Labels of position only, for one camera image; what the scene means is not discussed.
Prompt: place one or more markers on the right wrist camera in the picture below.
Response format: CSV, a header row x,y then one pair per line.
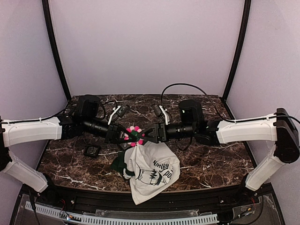
x,y
161,113

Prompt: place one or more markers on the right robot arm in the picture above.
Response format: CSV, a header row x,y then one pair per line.
x,y
277,127

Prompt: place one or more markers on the white and green garment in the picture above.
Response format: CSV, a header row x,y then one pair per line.
x,y
150,169

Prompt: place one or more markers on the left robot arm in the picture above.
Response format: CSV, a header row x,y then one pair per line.
x,y
61,126

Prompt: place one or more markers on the white slotted cable duct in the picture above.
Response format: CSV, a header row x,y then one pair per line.
x,y
48,215

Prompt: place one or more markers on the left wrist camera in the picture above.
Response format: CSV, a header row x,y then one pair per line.
x,y
118,112

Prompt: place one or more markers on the black frame post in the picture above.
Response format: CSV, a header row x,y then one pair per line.
x,y
238,49
54,48

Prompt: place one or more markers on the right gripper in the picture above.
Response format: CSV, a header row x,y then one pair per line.
x,y
161,131

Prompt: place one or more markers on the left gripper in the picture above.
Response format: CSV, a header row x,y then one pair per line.
x,y
112,133

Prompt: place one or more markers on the right black frame post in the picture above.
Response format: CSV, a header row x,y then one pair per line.
x,y
238,49

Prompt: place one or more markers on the left black frame post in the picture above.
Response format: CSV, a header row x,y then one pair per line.
x,y
54,48

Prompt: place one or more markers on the black square box left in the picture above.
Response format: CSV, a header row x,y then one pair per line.
x,y
92,151

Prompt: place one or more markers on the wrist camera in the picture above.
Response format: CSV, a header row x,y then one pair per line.
x,y
118,112
161,113

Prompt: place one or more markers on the pink flower brooch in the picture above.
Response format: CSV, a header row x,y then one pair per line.
x,y
135,130

